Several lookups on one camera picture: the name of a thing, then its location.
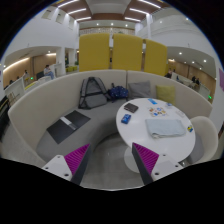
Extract small blue packet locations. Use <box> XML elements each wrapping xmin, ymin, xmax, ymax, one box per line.
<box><xmin>148</xmin><ymin>98</ymin><xmax>157</xmax><ymax>105</ymax></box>

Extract blue card box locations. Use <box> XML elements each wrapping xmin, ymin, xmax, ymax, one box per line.
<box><xmin>121</xmin><ymin>114</ymin><xmax>131</xmax><ymax>124</ymax></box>

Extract seated person in background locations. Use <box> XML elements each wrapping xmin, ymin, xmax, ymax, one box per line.
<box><xmin>44</xmin><ymin>65</ymin><xmax>54</xmax><ymax>80</ymax></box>

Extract right yellow partition panel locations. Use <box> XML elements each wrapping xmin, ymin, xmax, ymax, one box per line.
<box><xmin>144</xmin><ymin>39</ymin><xmax>167</xmax><ymax>76</ymax></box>

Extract small blue yellow object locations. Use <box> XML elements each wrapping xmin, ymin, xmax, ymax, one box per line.
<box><xmin>187</xmin><ymin>125</ymin><xmax>193</xmax><ymax>132</ymax></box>

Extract left yellow partition panel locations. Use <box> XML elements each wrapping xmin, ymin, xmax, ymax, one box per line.
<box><xmin>79</xmin><ymin>33</ymin><xmax>110</xmax><ymax>72</ymax></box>

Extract grey black backpack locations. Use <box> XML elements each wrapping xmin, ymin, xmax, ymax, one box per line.
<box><xmin>79</xmin><ymin>77</ymin><xmax>110</xmax><ymax>109</ymax></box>

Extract black folder on sofa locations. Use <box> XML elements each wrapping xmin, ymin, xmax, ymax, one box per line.
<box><xmin>47</xmin><ymin>110</ymin><xmax>90</xmax><ymax>144</ymax></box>

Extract grey cushion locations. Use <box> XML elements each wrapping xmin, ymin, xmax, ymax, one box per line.
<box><xmin>129</xmin><ymin>81</ymin><xmax>151</xmax><ymax>99</ymax></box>

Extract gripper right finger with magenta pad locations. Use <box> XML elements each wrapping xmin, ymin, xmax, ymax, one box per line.
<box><xmin>132</xmin><ymin>143</ymin><xmax>182</xmax><ymax>185</ymax></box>

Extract colourful cards on table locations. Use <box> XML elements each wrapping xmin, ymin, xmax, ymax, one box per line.
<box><xmin>149</xmin><ymin>107</ymin><xmax>167</xmax><ymax>117</ymax></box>

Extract yellow partition panel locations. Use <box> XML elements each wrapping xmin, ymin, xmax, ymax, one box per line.
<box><xmin>144</xmin><ymin>39</ymin><xmax>167</xmax><ymax>76</ymax></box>
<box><xmin>112</xmin><ymin>34</ymin><xmax>143</xmax><ymax>71</ymax></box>
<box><xmin>79</xmin><ymin>33</ymin><xmax>110</xmax><ymax>72</ymax></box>

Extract dark blue bag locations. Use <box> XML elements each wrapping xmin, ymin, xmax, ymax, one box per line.
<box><xmin>108</xmin><ymin>84</ymin><xmax>128</xmax><ymax>102</ymax></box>

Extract round white table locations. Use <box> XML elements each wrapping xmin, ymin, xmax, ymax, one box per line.
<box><xmin>116</xmin><ymin>98</ymin><xmax>196</xmax><ymax>173</ymax></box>

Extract yellow-green cushion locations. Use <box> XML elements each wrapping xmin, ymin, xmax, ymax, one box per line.
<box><xmin>156</xmin><ymin>85</ymin><xmax>175</xmax><ymax>104</ymax></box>

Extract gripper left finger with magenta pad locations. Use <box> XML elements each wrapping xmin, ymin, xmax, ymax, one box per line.
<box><xmin>42</xmin><ymin>144</ymin><xmax>91</xmax><ymax>185</ymax></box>

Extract curved beige sofa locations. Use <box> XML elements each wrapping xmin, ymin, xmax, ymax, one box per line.
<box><xmin>8</xmin><ymin>70</ymin><xmax>212</xmax><ymax>164</ymax></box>

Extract white chair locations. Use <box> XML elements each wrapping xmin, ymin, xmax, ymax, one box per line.
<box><xmin>187</xmin><ymin>116</ymin><xmax>218</xmax><ymax>164</ymax></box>

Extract light blue folded towel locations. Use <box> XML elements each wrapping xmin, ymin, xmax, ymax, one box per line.
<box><xmin>145</xmin><ymin>119</ymin><xmax>186</xmax><ymax>138</ymax></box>

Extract middle yellow partition panel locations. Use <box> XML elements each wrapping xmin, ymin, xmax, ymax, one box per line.
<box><xmin>112</xmin><ymin>34</ymin><xmax>143</xmax><ymax>71</ymax></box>

